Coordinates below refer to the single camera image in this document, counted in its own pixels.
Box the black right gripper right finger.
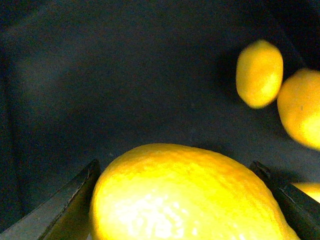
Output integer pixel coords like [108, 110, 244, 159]
[249, 161, 320, 240]

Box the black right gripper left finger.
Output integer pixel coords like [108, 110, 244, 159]
[0, 159, 101, 240]

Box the large yellow lemon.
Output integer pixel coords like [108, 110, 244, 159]
[89, 143, 298, 240]

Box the yellow lemon right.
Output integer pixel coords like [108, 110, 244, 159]
[277, 68, 320, 151]

